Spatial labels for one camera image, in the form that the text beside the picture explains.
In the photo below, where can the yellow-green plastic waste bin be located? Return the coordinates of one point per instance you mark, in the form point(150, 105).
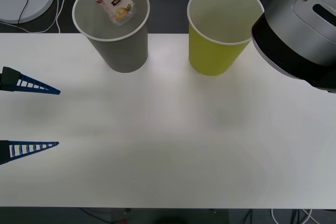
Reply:
point(210, 56)

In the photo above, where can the silver-black right robot arm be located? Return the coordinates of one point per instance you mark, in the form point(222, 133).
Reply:
point(288, 24)

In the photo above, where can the grey plastic waste bin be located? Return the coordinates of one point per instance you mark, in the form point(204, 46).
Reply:
point(123, 51)

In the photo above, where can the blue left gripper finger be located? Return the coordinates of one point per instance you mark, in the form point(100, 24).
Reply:
point(10, 79)
point(5, 153)

